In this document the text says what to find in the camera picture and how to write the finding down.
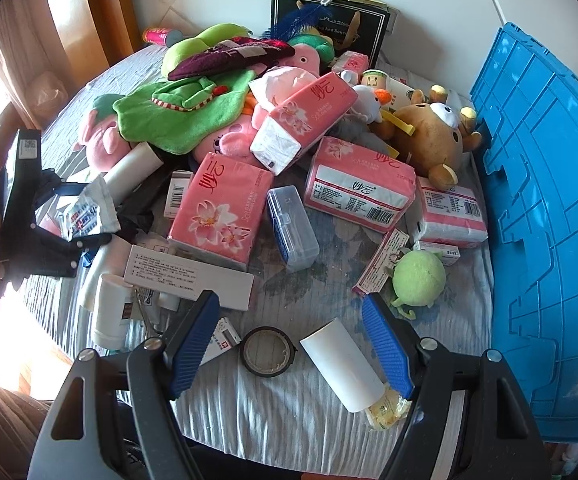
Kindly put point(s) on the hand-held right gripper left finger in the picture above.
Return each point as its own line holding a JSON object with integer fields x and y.
{"x": 194, "y": 345}

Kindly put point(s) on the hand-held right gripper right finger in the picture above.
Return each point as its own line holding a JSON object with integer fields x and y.
{"x": 386, "y": 345}

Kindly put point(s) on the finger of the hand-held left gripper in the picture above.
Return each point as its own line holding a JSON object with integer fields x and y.
{"x": 64, "y": 189}
{"x": 64, "y": 255}

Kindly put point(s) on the white packet blue red print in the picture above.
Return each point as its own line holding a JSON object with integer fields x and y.
{"x": 89, "y": 212}

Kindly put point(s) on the white paper roll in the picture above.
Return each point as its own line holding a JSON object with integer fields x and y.
{"x": 341, "y": 365}
{"x": 134, "y": 167}

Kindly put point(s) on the blue plastic storage crate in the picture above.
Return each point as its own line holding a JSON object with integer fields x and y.
{"x": 544, "y": 210}

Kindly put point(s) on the small white medicine box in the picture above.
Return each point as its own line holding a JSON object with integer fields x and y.
{"x": 224, "y": 342}

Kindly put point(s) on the black tape roll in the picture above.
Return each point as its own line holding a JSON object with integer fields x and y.
{"x": 246, "y": 355}

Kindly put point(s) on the pink and green plush toy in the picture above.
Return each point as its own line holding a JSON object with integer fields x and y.
{"x": 101, "y": 135}

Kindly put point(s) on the yellow plastic packet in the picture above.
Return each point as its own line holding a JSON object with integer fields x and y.
{"x": 386, "y": 412}

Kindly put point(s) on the green turtle plush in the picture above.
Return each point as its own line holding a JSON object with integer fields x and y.
{"x": 419, "y": 280}

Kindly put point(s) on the white plastic bottle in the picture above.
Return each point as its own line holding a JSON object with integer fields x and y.
{"x": 111, "y": 315}

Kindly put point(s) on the black pouch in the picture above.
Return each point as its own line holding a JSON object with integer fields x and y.
{"x": 136, "y": 217}

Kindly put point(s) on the long pink white box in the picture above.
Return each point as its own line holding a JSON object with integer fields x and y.
{"x": 379, "y": 262}

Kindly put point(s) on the clear plastic bag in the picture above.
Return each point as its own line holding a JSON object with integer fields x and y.
{"x": 44, "y": 94}

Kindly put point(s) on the small flat white box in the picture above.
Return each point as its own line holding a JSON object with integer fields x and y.
{"x": 436, "y": 252}

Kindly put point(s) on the white barcode box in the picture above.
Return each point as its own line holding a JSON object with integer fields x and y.
{"x": 178, "y": 195}

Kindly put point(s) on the green plush towel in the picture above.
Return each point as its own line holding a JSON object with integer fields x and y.
{"x": 169, "y": 120}

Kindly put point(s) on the beige curtain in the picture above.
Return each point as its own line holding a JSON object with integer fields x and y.
{"x": 4, "y": 60}

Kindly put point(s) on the clear blue plastic box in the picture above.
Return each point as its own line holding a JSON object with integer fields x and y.
{"x": 294, "y": 230}

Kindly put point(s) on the pink face plush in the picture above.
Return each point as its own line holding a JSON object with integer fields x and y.
{"x": 229, "y": 142}

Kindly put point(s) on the pink can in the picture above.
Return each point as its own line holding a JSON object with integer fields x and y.
{"x": 159, "y": 36}

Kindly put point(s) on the lime green plush toy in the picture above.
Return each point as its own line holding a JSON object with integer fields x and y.
{"x": 194, "y": 45}

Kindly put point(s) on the dark red fabric pouch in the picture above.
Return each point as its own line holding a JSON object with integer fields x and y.
{"x": 229, "y": 57}

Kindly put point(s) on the brown bear plush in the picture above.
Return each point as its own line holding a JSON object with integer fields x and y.
{"x": 434, "y": 135}

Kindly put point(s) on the white duck plush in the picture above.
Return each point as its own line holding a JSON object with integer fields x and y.
{"x": 369, "y": 102}

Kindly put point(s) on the white printed cup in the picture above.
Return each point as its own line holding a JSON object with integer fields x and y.
{"x": 389, "y": 85}

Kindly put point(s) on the blue feather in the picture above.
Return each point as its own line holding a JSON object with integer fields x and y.
{"x": 294, "y": 22}

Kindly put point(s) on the small pink tissue pack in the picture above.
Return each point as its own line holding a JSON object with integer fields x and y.
{"x": 351, "y": 62}

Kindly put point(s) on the dark green plush toy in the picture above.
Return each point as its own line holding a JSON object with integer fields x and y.
{"x": 314, "y": 42}

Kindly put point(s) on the black gift box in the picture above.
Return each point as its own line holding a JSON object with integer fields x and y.
{"x": 369, "y": 30}

